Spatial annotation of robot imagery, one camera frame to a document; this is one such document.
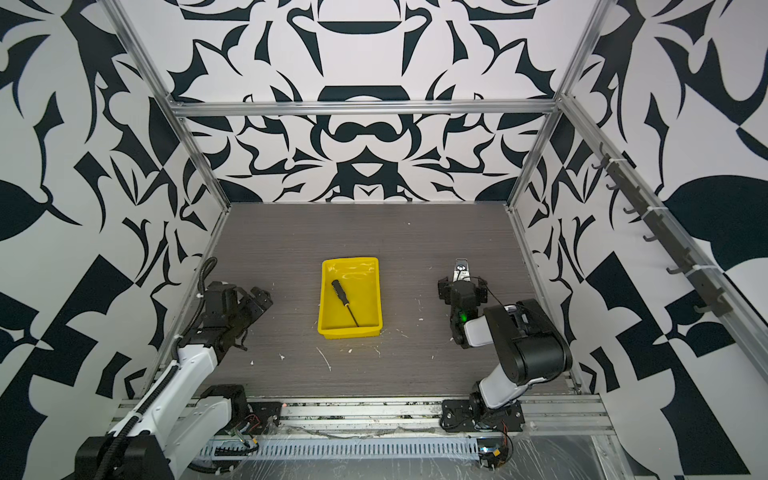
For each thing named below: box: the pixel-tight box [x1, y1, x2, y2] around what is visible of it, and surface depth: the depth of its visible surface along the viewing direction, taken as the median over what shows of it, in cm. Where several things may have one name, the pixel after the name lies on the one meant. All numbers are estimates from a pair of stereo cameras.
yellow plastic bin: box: [318, 257, 383, 340], surface depth 94 cm
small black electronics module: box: [477, 436, 514, 471], surface depth 73 cm
